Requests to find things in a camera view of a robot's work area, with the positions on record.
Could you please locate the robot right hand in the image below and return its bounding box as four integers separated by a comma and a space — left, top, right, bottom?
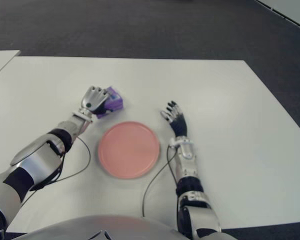
160, 100, 189, 138

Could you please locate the white side table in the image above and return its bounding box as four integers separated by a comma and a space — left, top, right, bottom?
0, 49, 22, 81

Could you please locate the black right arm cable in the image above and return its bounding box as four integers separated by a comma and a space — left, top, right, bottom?
142, 145, 178, 218

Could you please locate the pink round plate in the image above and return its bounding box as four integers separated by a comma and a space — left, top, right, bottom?
97, 120, 162, 180

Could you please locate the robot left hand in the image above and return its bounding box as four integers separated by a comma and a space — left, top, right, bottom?
79, 85, 111, 119

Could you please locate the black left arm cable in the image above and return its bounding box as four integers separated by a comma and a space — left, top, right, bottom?
19, 136, 92, 209

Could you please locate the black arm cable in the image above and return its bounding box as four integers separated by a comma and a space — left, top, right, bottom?
19, 136, 92, 209
142, 145, 178, 218

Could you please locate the purple tissue paper pack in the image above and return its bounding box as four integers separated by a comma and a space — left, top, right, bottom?
93, 85, 124, 120

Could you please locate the silver robot torso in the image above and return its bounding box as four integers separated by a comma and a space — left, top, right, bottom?
4, 214, 237, 240

